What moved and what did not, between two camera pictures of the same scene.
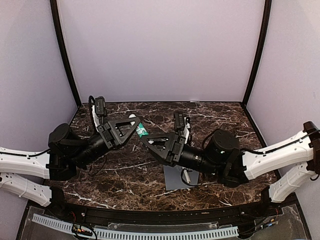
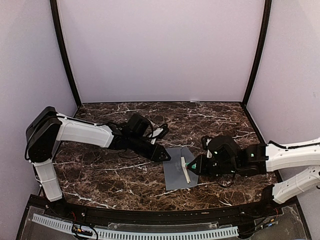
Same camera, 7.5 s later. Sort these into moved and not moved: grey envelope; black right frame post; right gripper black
Moved: right gripper black
Not moved: grey envelope; black right frame post
